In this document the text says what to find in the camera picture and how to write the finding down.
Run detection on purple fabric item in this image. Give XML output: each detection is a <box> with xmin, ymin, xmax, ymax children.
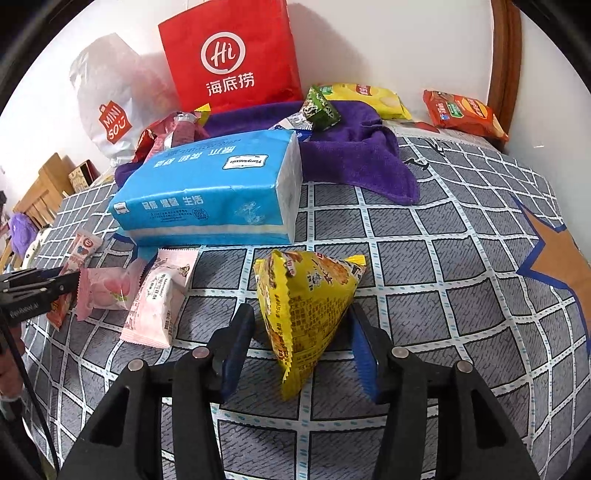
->
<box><xmin>8</xmin><ymin>212</ymin><xmax>41</xmax><ymax>260</ymax></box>

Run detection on red decorated box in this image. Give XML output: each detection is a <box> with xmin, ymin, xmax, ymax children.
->
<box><xmin>68</xmin><ymin>159</ymin><xmax>101</xmax><ymax>193</ymax></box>

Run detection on person's left hand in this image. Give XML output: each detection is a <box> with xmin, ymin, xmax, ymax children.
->
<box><xmin>0</xmin><ymin>323</ymin><xmax>26</xmax><ymax>404</ymax></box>

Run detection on green triangular snack packet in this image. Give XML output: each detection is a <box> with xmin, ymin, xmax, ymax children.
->
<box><xmin>300</xmin><ymin>85</ymin><xmax>342</xmax><ymax>132</ymax></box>

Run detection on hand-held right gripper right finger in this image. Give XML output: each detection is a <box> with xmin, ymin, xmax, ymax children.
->
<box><xmin>348</xmin><ymin>302</ymin><xmax>541</xmax><ymax>480</ymax></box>

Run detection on purple towel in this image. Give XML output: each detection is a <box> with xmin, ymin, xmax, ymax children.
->
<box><xmin>115</xmin><ymin>100</ymin><xmax>421</xmax><ymax>205</ymax></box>

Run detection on orange chip bag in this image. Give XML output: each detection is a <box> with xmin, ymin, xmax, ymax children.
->
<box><xmin>422</xmin><ymin>89</ymin><xmax>509</xmax><ymax>141</ymax></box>

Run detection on black cable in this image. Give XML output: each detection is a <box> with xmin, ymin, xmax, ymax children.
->
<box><xmin>9</xmin><ymin>318</ymin><xmax>61</xmax><ymax>472</ymax></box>

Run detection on blue tissue pack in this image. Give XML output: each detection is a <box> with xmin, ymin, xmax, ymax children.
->
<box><xmin>108</xmin><ymin>129</ymin><xmax>303</xmax><ymax>245</ymax></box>

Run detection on blue white snack packet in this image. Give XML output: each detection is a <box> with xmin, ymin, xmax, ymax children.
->
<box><xmin>269</xmin><ymin>113</ymin><xmax>311</xmax><ymax>141</ymax></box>

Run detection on yellow chip bag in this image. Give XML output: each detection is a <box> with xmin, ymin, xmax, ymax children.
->
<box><xmin>318</xmin><ymin>82</ymin><xmax>411</xmax><ymax>121</ymax></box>

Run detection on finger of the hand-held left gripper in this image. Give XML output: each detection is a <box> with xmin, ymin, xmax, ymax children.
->
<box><xmin>0</xmin><ymin>267</ymin><xmax>82</xmax><ymax>297</ymax></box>

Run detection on yellow triangular snack packet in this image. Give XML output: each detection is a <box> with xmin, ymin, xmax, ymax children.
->
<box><xmin>254</xmin><ymin>249</ymin><xmax>368</xmax><ymax>401</ymax></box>

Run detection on grey checked bed sheet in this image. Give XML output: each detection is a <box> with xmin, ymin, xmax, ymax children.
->
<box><xmin>18</xmin><ymin>122</ymin><xmax>591</xmax><ymax>480</ymax></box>

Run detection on red paper bag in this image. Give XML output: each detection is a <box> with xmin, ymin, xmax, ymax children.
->
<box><xmin>158</xmin><ymin>0</ymin><xmax>304</xmax><ymax>115</ymax></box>

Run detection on pink snack packet yellow edges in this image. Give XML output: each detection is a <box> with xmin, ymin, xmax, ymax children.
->
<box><xmin>157</xmin><ymin>104</ymin><xmax>212</xmax><ymax>153</ymax></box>

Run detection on white plastic bag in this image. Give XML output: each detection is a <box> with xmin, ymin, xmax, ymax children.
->
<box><xmin>69</xmin><ymin>32</ymin><xmax>181</xmax><ymax>160</ymax></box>

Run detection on pale pink peach packet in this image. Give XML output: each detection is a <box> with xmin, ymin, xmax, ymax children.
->
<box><xmin>76</xmin><ymin>261</ymin><xmax>145</xmax><ymax>322</ymax></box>

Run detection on wooden door frame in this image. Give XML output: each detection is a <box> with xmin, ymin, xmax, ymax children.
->
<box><xmin>487</xmin><ymin>0</ymin><xmax>523</xmax><ymax>153</ymax></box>

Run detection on pink striped wafer packet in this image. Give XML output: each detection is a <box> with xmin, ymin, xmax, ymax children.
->
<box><xmin>64</xmin><ymin>228</ymin><xmax>103</xmax><ymax>278</ymax></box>

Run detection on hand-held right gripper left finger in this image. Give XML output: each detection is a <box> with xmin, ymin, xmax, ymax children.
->
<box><xmin>58</xmin><ymin>305</ymin><xmax>256</xmax><ymax>480</ymax></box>

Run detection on wooden cabinet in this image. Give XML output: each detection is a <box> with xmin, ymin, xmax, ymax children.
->
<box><xmin>11</xmin><ymin>152</ymin><xmax>77</xmax><ymax>232</ymax></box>

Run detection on pale pink cake packet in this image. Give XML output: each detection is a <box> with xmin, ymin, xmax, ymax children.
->
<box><xmin>120</xmin><ymin>248</ymin><xmax>200</xmax><ymax>349</ymax></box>

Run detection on red candy packet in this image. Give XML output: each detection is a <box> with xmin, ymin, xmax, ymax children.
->
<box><xmin>45</xmin><ymin>294</ymin><xmax>78</xmax><ymax>329</ymax></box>

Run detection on dark red snack packet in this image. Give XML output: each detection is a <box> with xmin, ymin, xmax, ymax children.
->
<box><xmin>133</xmin><ymin>124</ymin><xmax>162</xmax><ymax>163</ymax></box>

